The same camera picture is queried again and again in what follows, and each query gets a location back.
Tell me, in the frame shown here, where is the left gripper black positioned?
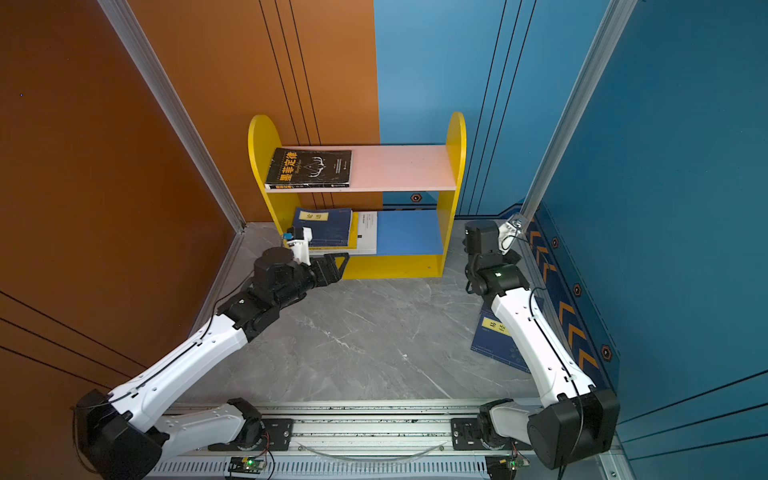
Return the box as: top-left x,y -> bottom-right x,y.
273,250 -> 348,313

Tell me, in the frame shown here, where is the navy book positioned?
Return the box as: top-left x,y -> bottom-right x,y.
470,303 -> 530,373
293,208 -> 353,248

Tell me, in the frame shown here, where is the white La Dame book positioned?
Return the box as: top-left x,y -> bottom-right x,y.
309,211 -> 378,255

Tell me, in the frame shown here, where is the black book orange title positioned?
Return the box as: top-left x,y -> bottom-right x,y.
265,148 -> 352,190

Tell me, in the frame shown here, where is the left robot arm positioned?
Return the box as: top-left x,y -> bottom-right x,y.
73,247 -> 350,479

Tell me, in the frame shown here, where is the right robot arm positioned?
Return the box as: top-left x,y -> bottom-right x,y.
463,220 -> 620,474

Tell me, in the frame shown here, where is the yellow pink blue bookshelf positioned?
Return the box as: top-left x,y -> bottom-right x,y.
247,112 -> 468,281

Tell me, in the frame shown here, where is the right green circuit board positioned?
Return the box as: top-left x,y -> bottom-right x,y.
485,456 -> 530,480

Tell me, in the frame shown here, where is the green circuit board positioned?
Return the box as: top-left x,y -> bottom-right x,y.
227,456 -> 270,479
485,456 -> 530,480

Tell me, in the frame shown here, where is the left green circuit board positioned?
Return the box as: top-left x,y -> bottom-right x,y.
227,456 -> 270,479

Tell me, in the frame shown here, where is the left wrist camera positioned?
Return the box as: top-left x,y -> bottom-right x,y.
283,227 -> 312,265

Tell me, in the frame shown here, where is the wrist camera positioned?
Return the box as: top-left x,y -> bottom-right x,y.
283,227 -> 312,265
499,215 -> 527,240

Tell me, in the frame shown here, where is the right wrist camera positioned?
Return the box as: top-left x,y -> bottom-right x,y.
499,215 -> 527,240

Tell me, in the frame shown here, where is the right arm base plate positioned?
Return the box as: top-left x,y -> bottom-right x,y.
450,417 -> 496,451

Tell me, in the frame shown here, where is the aluminium frame rail front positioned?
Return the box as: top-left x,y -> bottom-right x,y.
107,398 -> 634,480

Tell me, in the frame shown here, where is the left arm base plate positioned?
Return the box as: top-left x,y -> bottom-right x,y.
228,418 -> 294,452

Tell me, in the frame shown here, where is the right aluminium corner post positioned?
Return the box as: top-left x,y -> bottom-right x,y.
516,0 -> 638,233

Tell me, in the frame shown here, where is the aluminium corner post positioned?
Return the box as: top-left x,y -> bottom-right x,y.
98,0 -> 247,234
516,0 -> 638,233

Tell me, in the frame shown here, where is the left aluminium corner post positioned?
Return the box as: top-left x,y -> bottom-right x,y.
98,0 -> 247,234

